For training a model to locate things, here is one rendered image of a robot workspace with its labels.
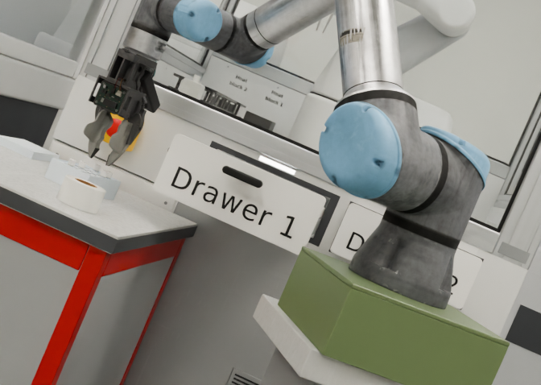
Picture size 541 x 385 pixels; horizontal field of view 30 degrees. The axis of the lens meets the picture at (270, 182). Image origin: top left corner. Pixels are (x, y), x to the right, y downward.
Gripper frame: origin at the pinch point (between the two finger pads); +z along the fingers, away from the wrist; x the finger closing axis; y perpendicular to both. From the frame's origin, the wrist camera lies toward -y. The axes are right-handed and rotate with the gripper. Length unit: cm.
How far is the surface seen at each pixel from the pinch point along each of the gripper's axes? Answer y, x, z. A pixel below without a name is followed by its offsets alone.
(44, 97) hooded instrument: -85, -70, 0
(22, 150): -1.8, -17.6, 5.9
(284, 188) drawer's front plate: 3.5, 36.5, -8.7
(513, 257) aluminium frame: -38, 73, -13
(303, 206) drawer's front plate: 2.6, 40.8, -7.1
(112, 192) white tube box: 1.1, 5.2, 5.3
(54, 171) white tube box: 11.6, -1.7, 5.1
